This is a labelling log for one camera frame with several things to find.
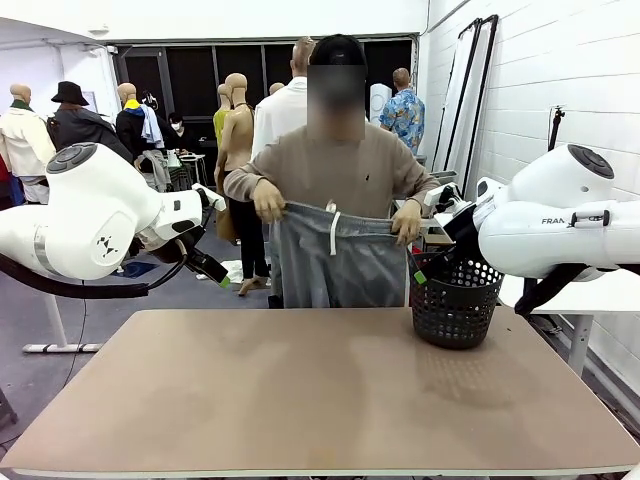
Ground grey drawstring shorts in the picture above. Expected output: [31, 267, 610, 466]
[269, 199, 409, 309]

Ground man in floral shirt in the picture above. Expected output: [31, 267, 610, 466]
[378, 67, 426, 156]

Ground mannequin in white jacket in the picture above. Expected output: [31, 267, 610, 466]
[0, 83, 57, 205]

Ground person's left forearm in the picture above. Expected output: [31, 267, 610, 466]
[399, 167, 441, 207]

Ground white table with T-foot leg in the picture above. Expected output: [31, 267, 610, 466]
[21, 293, 104, 354]

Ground white cylinder appliance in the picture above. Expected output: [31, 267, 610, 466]
[368, 83, 395, 127]

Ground thin black floor cable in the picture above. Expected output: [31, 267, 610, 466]
[62, 294, 88, 384]

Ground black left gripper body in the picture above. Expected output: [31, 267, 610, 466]
[183, 247, 230, 283]

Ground person's right forearm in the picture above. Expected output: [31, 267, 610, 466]
[223, 167, 271, 201]

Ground small white background table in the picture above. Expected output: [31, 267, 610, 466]
[168, 149, 209, 190]

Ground large white side table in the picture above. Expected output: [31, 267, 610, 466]
[497, 267, 640, 377]

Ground mannequin in yellow-green top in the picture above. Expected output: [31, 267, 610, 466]
[213, 83, 234, 147]

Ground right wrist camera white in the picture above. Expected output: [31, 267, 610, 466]
[424, 182, 465, 217]

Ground white cloth on floor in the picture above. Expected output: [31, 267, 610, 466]
[219, 259, 245, 284]

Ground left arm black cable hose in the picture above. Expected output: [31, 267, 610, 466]
[0, 238, 190, 300]

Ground black perforated plastic basket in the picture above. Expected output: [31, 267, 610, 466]
[408, 247, 505, 350]

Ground black bucket hat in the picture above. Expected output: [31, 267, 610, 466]
[51, 81, 90, 107]

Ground bare beige mannequin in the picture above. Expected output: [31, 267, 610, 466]
[213, 73, 272, 297]

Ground person's right hand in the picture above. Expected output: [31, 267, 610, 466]
[252, 178, 289, 225]

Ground black framed leaning panel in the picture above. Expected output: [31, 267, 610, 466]
[457, 14, 500, 187]
[431, 17, 484, 174]

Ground black baseball cap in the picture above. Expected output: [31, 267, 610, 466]
[312, 33, 369, 67]

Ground mannequin in white shirt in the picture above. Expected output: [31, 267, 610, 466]
[250, 36, 318, 161]

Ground person's left hand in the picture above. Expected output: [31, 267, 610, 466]
[390, 198, 424, 247]

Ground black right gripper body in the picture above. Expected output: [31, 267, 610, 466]
[441, 205, 484, 262]

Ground mannequin in black yellow top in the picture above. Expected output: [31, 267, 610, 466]
[115, 82, 166, 157]

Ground seated person with face mask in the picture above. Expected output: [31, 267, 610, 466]
[167, 112, 200, 152]

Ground person torso beige sweatshirt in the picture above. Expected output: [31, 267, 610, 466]
[223, 123, 441, 309]

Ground black tripod stand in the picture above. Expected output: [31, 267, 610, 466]
[546, 105, 567, 152]

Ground mannequin in dark coat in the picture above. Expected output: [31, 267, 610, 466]
[46, 102, 135, 164]

